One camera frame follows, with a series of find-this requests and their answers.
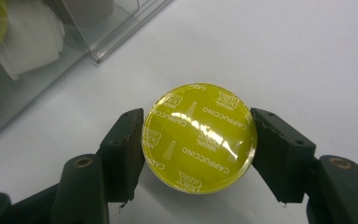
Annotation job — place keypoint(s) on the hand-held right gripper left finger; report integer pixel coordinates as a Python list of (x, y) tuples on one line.
[(124, 155)]

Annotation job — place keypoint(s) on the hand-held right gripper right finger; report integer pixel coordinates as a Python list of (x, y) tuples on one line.
[(282, 155)]

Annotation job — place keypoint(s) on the clear plastic box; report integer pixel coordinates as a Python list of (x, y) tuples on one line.
[(105, 40)]

